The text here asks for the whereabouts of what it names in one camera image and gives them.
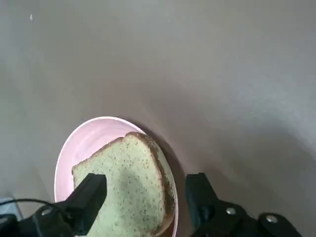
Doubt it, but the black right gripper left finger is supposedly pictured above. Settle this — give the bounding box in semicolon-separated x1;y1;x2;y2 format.
0;173;108;237

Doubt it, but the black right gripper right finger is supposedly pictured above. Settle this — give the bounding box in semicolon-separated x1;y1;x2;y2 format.
185;172;304;237

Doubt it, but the pink round plate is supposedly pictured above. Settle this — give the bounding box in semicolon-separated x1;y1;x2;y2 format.
54;116;179;237

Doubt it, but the thin black camera cable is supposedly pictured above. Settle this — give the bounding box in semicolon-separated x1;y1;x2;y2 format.
0;198;72;220

